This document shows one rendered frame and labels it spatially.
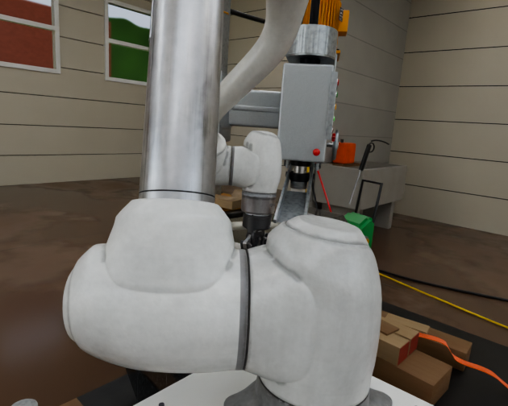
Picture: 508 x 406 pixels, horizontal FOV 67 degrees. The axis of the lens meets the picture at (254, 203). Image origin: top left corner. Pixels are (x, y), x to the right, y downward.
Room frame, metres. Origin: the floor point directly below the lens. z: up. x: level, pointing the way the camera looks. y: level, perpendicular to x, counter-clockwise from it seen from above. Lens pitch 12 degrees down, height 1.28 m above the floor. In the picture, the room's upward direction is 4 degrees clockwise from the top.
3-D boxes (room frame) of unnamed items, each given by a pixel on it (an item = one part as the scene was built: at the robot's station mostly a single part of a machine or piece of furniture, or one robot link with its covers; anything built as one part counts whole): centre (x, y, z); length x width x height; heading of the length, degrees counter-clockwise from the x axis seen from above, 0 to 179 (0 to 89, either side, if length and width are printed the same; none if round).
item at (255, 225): (0.98, -0.01, 1.00); 0.08 x 0.07 x 0.09; 156
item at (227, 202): (2.26, 0.18, 0.81); 0.20 x 0.10 x 0.05; 57
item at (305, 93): (1.91, -0.22, 1.32); 0.36 x 0.22 x 0.45; 171
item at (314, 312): (0.48, -0.09, 1.05); 0.18 x 0.16 x 0.22; 96
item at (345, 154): (4.94, -1.13, 0.99); 0.50 x 0.22 x 0.33; 139
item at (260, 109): (2.47, 0.14, 1.36); 0.74 x 0.34 x 0.25; 92
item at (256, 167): (0.99, 0.00, 1.18); 0.13 x 0.11 x 0.16; 94
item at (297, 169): (1.84, -0.21, 1.14); 0.12 x 0.09 x 0.30; 171
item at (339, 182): (4.89, -1.37, 0.43); 1.30 x 0.62 x 0.86; 139
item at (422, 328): (2.18, -0.99, 0.13); 0.25 x 0.10 x 0.01; 57
